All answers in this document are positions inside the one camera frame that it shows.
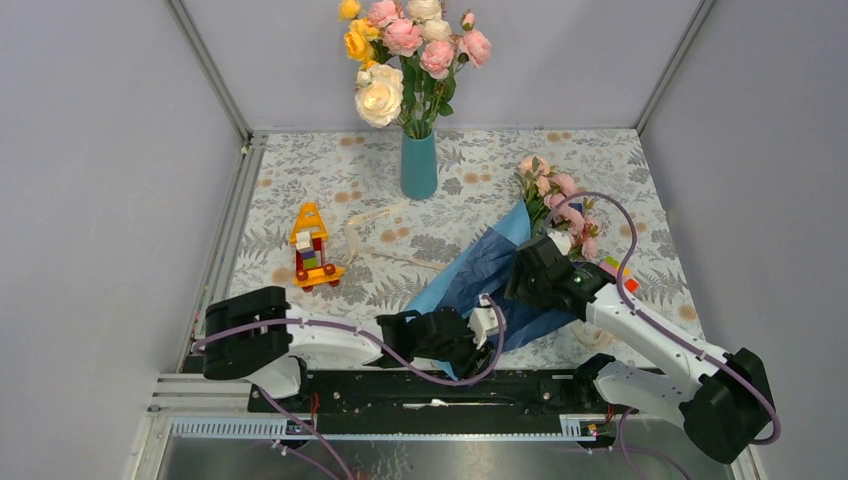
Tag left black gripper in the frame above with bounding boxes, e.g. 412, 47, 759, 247
414, 317, 495, 383

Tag blue wrapping paper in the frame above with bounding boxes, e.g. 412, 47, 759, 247
407, 202, 578, 352

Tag pink flowers bunch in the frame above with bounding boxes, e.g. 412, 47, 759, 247
517, 155, 600, 261

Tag cream ribbon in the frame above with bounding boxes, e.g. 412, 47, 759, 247
344, 202, 616, 350

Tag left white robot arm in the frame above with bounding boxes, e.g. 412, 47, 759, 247
191, 287, 506, 411

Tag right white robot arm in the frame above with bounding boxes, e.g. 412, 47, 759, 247
505, 235, 775, 464

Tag teal ceramic vase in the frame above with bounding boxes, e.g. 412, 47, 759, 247
400, 133, 438, 200

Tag flower bouquet in vase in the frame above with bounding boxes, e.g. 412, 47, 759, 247
338, 0, 492, 140

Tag colourful stacked toy bricks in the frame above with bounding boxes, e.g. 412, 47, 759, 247
600, 256, 640, 294

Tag yellow red toy block car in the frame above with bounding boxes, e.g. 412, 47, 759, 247
289, 202, 345, 292

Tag floral patterned table mat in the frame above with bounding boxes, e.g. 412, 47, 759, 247
225, 129, 715, 372

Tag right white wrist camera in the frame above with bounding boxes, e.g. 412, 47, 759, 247
547, 229, 572, 257

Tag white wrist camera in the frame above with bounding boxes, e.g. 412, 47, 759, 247
547, 229, 572, 257
468, 304, 500, 350

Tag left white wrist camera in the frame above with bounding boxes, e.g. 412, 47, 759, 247
468, 304, 500, 350

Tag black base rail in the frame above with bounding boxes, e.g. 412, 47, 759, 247
247, 370, 626, 438

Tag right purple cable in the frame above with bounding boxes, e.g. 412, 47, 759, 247
543, 192, 783, 480

